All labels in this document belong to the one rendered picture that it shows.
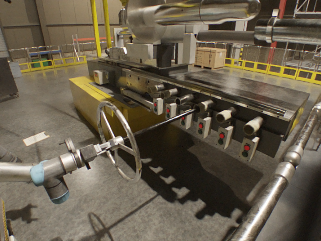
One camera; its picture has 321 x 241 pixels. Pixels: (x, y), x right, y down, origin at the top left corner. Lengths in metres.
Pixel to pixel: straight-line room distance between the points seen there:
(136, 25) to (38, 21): 12.96
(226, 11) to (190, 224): 1.42
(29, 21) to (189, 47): 13.18
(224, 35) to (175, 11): 0.41
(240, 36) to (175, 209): 1.40
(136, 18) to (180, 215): 1.56
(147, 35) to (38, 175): 1.15
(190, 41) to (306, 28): 0.73
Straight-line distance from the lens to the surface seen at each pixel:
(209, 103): 1.16
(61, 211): 1.74
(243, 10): 0.91
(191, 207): 1.58
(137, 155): 0.61
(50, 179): 0.71
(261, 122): 1.04
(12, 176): 0.82
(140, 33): 1.38
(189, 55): 1.43
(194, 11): 1.04
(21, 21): 14.10
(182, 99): 1.19
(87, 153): 0.68
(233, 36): 1.30
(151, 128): 0.85
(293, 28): 1.17
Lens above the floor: 1.30
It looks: 28 degrees down
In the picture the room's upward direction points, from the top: straight up
